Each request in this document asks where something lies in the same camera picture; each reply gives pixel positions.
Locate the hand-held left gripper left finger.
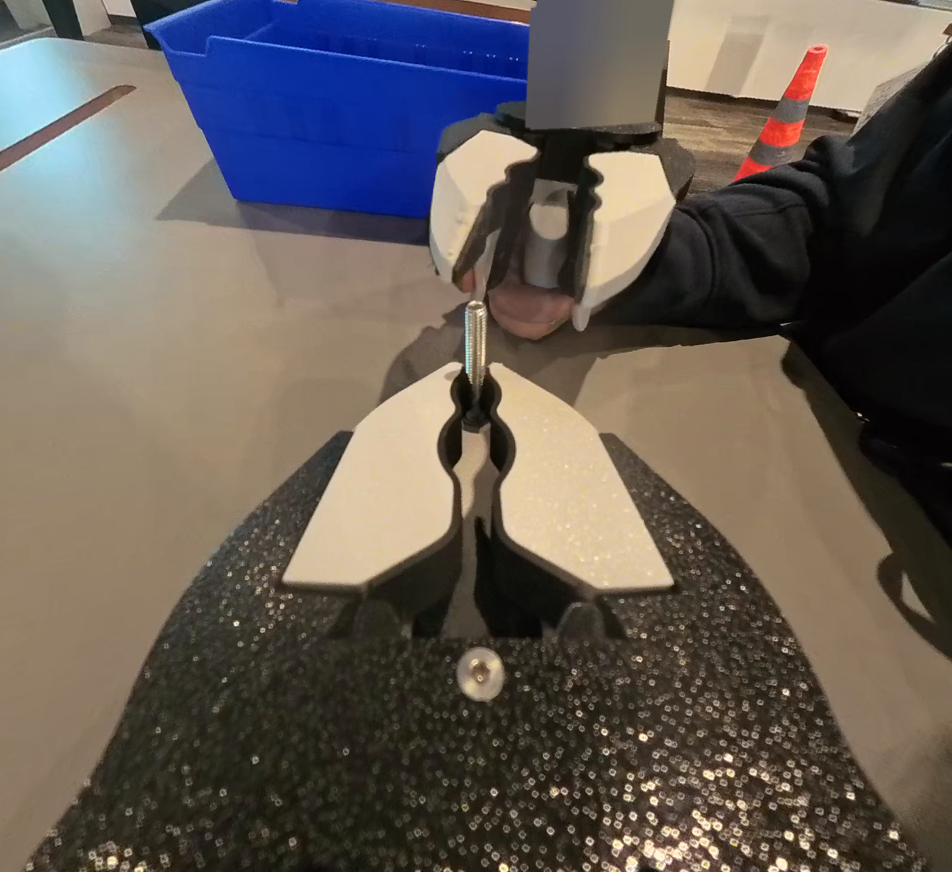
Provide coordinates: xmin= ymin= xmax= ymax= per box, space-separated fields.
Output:
xmin=281 ymin=361 xmax=471 ymax=598

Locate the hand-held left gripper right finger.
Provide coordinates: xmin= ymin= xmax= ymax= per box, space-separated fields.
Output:
xmin=487 ymin=362 xmax=678 ymax=599

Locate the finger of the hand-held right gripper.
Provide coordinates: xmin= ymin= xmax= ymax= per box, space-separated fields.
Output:
xmin=428 ymin=130 xmax=541 ymax=287
xmin=569 ymin=152 xmax=676 ymax=333

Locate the silver bolt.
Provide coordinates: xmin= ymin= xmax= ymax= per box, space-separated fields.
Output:
xmin=460 ymin=299 xmax=489 ymax=436

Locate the blue plastic bin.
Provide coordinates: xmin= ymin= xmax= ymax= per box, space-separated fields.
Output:
xmin=145 ymin=0 xmax=533 ymax=222

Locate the person's right hand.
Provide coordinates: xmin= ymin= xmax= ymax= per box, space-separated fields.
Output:
xmin=487 ymin=275 xmax=583 ymax=343

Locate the orange traffic cone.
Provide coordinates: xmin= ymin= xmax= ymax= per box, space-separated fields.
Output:
xmin=732 ymin=42 xmax=830 ymax=181

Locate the person's torso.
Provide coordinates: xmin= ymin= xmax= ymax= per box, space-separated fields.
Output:
xmin=781 ymin=46 xmax=952 ymax=538

